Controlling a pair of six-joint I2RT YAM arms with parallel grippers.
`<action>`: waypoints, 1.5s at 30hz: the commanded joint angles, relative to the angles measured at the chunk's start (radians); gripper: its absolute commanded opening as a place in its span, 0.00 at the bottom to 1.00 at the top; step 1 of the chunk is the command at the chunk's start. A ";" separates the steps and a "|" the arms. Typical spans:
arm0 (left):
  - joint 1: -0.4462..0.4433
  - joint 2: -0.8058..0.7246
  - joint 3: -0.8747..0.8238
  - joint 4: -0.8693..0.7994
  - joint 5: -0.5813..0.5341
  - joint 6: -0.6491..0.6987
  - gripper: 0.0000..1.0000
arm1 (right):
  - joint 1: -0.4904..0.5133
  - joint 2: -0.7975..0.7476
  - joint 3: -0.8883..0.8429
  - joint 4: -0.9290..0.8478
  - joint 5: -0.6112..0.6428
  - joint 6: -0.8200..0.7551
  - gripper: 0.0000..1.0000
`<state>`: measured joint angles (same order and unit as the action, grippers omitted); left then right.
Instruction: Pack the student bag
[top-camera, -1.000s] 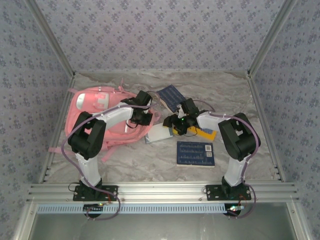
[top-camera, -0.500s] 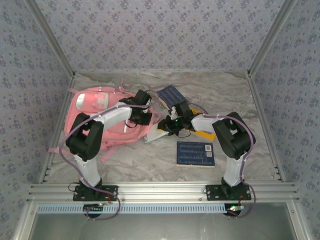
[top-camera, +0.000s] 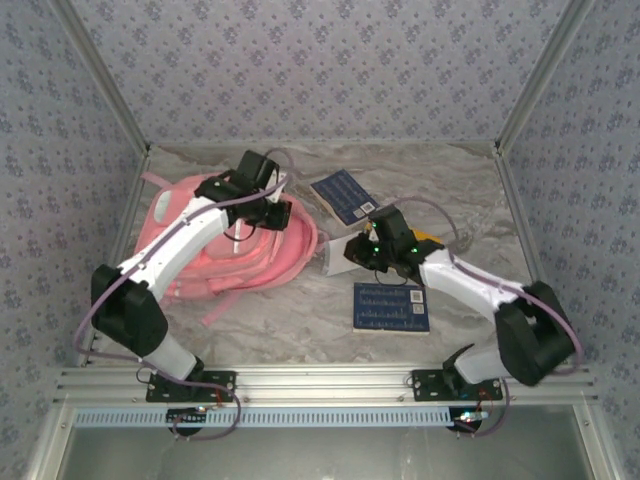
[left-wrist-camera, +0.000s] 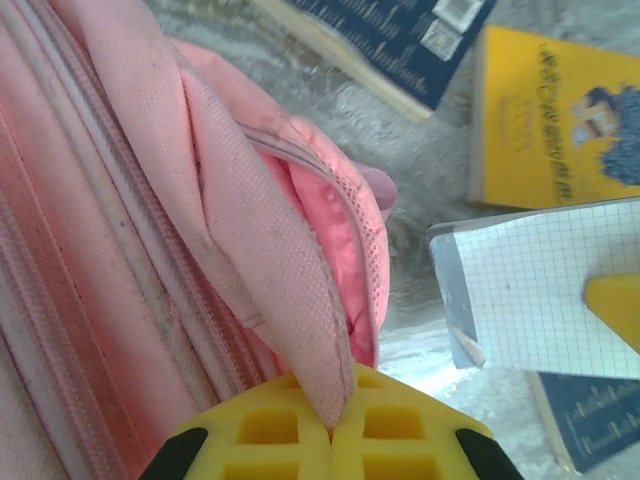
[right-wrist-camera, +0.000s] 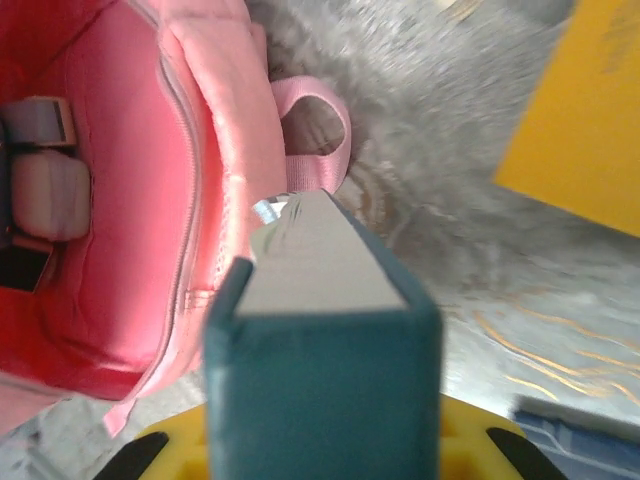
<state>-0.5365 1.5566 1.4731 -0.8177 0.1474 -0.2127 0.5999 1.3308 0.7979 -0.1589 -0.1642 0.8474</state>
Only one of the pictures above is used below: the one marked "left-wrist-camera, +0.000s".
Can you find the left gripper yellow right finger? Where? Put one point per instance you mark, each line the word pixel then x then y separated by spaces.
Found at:
pixel 400 440

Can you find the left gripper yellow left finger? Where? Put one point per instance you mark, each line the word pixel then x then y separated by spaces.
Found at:
pixel 250 440

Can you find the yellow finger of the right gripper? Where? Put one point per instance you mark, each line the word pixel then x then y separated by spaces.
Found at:
pixel 617 300

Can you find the teal grid-paper notebook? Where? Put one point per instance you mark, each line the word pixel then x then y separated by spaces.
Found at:
pixel 525 290

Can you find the yellow book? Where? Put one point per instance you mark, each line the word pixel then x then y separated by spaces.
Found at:
pixel 540 125

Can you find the pink backpack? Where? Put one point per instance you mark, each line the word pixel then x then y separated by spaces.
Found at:
pixel 125 200

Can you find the dark blue printed book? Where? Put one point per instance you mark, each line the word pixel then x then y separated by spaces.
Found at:
pixel 600 420
pixel 390 50

